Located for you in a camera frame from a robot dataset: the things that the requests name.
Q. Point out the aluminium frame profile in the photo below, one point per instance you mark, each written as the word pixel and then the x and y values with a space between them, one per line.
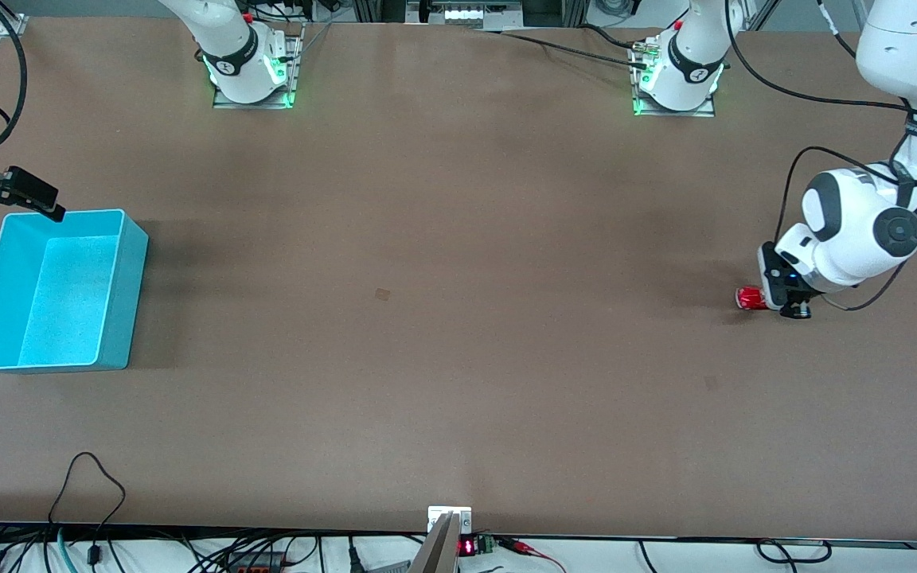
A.
pixel 9 20

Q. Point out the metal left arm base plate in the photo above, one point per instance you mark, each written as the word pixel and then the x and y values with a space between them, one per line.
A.
pixel 675 110

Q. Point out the grey metal camera mount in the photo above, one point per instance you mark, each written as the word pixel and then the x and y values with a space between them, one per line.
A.
pixel 441 545

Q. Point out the red beetle toy car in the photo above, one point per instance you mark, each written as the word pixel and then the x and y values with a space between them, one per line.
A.
pixel 749 298

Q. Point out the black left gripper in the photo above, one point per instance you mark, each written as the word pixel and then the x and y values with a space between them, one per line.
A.
pixel 797 298

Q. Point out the red digit display module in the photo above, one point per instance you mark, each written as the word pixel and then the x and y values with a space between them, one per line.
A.
pixel 476 546

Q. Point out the black power strip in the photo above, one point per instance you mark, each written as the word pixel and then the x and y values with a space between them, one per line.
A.
pixel 255 563

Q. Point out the blue plastic box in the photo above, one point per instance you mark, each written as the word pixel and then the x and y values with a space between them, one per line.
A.
pixel 68 294

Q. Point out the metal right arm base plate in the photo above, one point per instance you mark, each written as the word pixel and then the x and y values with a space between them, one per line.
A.
pixel 251 102

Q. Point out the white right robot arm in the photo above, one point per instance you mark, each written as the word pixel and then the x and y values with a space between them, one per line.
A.
pixel 228 40

